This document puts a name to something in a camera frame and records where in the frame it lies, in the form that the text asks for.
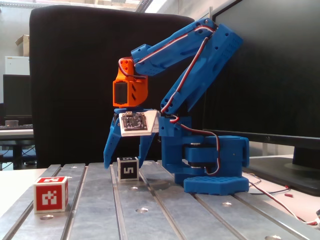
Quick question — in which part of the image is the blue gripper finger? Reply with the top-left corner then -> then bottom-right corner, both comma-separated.
138,133 -> 156,168
103,119 -> 124,169

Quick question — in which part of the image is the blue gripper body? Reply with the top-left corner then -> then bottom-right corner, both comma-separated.
112,107 -> 153,121

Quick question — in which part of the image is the black cube with white marker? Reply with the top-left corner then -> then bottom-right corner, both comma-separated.
116,156 -> 140,182

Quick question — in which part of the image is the red cube with white marker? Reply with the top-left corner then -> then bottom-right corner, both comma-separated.
33,176 -> 70,215

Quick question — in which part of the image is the black office chair backrest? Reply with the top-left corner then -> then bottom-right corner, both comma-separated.
29,5 -> 205,169

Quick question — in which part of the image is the dark keyboard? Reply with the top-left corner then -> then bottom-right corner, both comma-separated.
0,124 -> 34,130

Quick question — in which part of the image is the white background desk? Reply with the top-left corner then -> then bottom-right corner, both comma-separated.
0,128 -> 35,171

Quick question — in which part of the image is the small black background monitor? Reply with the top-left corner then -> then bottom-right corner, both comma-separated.
2,74 -> 33,118

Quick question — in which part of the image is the white cabinet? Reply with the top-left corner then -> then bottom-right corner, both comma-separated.
4,55 -> 30,75

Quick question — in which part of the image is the open cardboard box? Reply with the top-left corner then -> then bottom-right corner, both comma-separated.
14,34 -> 30,57

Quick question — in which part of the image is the large black monitor with stand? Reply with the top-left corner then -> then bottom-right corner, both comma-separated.
203,0 -> 320,197

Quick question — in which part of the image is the white mount with circuit board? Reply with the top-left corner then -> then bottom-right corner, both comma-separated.
119,109 -> 161,137

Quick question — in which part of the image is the slotted aluminium base plate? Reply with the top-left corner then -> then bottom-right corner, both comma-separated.
0,159 -> 320,240

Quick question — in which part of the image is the red white black cable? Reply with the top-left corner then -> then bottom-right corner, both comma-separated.
246,174 -> 320,226

